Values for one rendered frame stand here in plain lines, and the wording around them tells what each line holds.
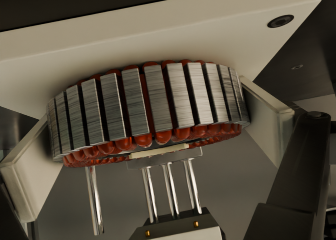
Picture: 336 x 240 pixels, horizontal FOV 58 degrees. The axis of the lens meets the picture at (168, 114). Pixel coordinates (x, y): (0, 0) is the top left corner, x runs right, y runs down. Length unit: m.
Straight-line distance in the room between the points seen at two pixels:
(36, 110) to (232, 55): 0.12
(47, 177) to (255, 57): 0.12
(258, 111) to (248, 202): 0.29
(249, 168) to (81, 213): 0.24
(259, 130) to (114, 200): 0.31
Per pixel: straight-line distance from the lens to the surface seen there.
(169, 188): 0.32
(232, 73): 0.16
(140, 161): 0.30
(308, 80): 0.34
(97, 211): 0.26
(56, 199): 0.46
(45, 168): 0.17
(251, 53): 0.16
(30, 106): 0.19
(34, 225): 0.43
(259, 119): 0.16
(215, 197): 0.43
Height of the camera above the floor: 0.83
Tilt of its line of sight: 10 degrees down
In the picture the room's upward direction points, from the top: 169 degrees clockwise
